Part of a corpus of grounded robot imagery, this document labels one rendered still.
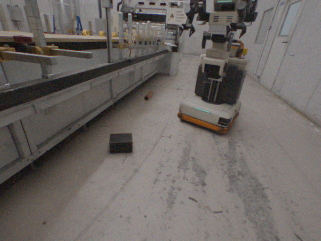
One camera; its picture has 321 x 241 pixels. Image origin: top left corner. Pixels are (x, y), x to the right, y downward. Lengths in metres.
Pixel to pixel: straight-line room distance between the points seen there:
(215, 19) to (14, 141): 1.90
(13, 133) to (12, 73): 0.37
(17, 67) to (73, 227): 0.97
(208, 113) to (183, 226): 1.21
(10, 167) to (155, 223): 0.95
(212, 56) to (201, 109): 0.58
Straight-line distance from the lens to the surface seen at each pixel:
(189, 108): 2.01
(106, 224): 1.14
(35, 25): 1.13
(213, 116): 1.93
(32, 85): 1.06
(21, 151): 1.44
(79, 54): 1.04
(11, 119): 1.08
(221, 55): 1.87
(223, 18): 1.89
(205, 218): 1.20
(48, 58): 0.82
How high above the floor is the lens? 0.96
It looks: 26 degrees down
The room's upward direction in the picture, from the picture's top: 5 degrees clockwise
